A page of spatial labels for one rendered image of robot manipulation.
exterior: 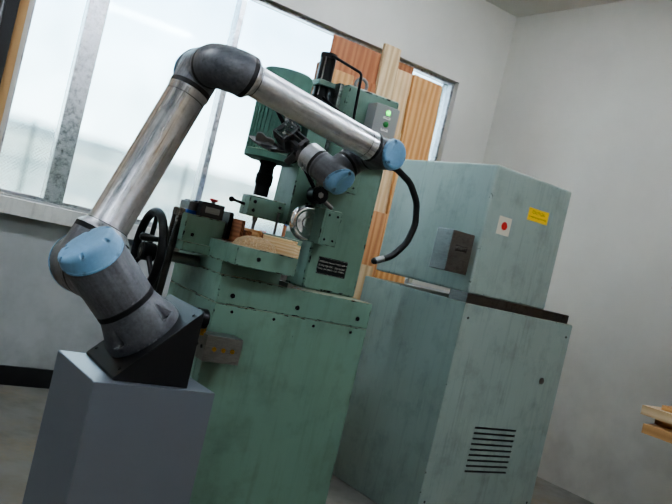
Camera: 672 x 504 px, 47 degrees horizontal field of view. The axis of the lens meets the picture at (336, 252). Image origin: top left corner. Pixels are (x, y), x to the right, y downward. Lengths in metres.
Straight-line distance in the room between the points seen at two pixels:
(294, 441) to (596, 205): 2.47
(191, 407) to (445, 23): 3.54
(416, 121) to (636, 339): 1.72
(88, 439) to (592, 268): 3.20
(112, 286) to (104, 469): 0.41
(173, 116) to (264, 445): 1.13
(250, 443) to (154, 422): 0.77
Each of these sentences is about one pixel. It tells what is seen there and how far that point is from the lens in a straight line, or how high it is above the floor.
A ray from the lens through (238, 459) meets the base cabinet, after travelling 2.61.
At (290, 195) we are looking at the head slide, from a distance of 2.68.
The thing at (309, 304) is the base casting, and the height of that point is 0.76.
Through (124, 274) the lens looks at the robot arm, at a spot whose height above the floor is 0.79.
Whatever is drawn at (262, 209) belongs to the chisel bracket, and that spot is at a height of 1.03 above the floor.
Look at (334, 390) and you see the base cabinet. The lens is 2.70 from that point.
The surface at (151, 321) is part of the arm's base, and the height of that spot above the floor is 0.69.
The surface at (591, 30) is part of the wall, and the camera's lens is 4.96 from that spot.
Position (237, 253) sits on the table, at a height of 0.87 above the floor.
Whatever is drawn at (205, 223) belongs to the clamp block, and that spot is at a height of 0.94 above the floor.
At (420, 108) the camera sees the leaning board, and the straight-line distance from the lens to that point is 4.68.
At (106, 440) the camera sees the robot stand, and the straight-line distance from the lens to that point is 1.86.
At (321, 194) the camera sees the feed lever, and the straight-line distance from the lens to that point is 2.61.
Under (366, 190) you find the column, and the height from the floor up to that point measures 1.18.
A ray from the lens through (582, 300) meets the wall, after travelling 4.46.
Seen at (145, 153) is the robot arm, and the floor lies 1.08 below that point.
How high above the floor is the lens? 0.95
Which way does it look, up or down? level
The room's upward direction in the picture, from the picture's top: 13 degrees clockwise
